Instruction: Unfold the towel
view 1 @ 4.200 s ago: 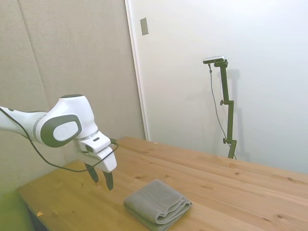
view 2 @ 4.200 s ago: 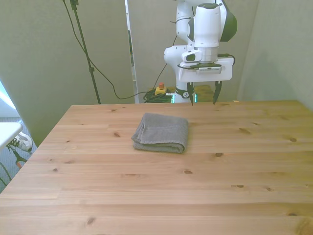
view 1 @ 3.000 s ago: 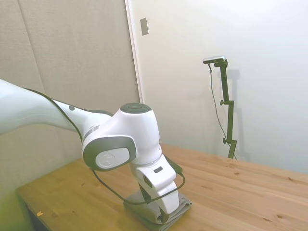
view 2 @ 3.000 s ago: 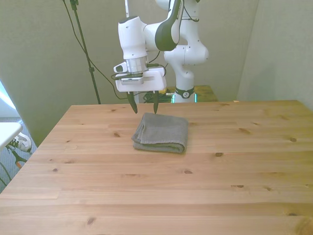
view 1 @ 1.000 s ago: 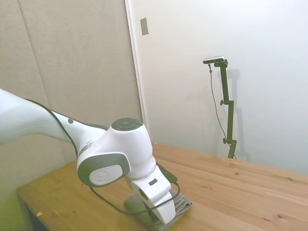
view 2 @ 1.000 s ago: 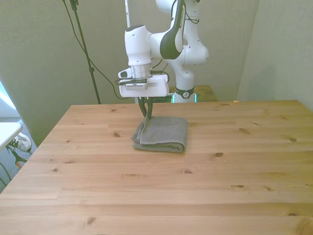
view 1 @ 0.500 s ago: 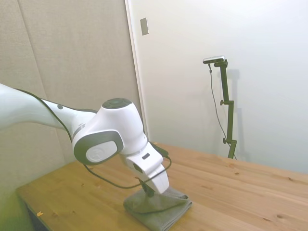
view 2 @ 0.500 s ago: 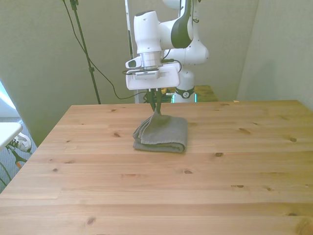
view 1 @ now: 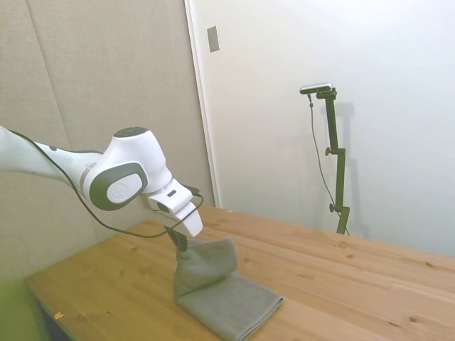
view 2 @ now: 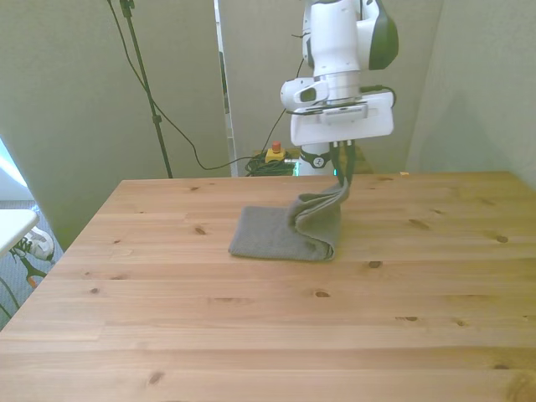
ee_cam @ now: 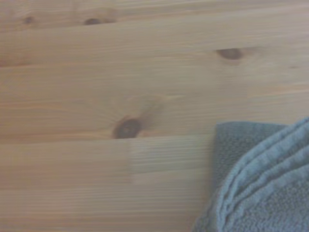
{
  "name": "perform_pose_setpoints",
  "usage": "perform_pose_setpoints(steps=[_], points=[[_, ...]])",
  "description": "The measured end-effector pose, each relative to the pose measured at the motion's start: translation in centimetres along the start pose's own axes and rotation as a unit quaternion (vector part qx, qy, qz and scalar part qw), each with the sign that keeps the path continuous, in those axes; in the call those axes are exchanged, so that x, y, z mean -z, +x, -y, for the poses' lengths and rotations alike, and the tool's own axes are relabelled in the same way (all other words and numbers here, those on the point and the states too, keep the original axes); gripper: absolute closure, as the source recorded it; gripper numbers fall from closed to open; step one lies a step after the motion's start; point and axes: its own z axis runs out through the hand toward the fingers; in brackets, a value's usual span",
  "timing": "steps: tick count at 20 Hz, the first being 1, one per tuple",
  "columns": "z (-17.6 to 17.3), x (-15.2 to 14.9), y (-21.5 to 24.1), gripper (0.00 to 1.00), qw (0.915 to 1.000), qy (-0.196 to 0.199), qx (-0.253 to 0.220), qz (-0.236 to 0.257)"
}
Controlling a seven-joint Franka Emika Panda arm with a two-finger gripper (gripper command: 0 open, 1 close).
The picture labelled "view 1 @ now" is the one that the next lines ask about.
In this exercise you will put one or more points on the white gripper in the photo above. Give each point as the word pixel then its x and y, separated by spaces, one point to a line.
pixel 192 222

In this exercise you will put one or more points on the grey towel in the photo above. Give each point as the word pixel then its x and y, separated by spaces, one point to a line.
pixel 227 305

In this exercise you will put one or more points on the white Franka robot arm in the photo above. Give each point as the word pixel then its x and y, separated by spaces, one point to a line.
pixel 131 167

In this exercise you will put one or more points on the small orange scrap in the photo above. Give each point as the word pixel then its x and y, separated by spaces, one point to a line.
pixel 58 314

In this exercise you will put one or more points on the blurry yellow-green object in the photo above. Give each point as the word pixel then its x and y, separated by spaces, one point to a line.
pixel 17 312

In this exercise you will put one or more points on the white door frame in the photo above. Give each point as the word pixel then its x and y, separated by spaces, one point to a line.
pixel 204 106

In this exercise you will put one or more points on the dark jointed camera stand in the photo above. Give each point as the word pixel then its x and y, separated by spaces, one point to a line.
pixel 339 170

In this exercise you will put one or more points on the grey wall plate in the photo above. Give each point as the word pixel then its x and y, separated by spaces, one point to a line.
pixel 213 39

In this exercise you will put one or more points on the grey stereo camera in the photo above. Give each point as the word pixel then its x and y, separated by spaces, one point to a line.
pixel 316 87

